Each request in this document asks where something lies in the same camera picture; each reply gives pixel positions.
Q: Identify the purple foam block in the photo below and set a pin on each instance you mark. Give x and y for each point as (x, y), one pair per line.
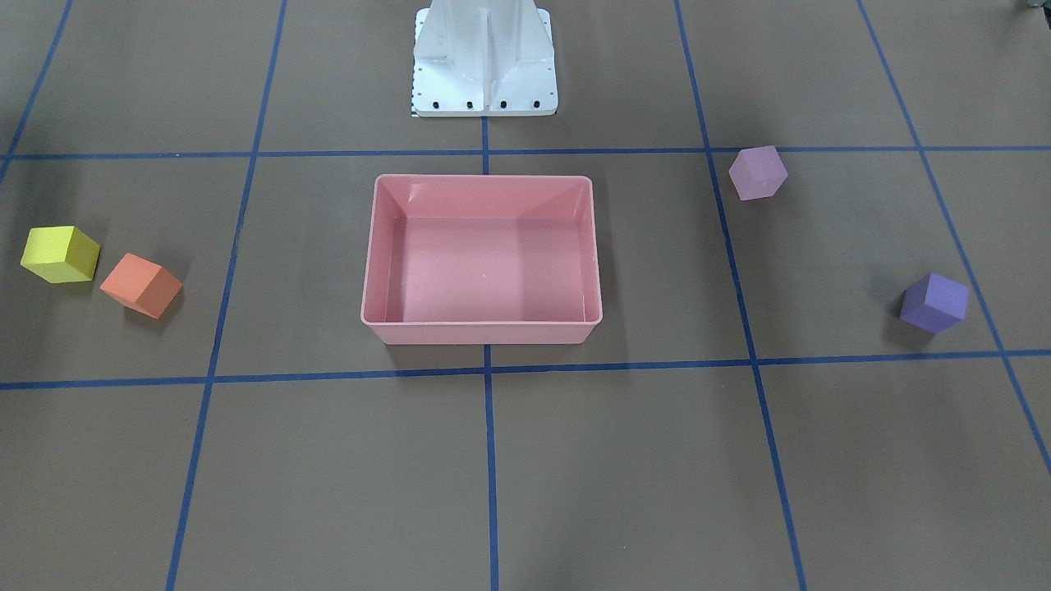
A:
(935, 303)

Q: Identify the light pink foam block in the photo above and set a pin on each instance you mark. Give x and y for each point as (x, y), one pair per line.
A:
(758, 172)

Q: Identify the orange foam block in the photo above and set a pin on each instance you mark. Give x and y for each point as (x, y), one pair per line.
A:
(142, 285)

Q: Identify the yellow foam block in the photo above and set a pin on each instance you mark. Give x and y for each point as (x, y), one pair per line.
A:
(60, 254)

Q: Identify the pink plastic bin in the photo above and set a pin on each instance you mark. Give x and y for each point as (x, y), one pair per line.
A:
(482, 260)

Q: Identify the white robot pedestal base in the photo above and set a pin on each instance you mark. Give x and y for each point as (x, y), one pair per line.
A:
(483, 59)

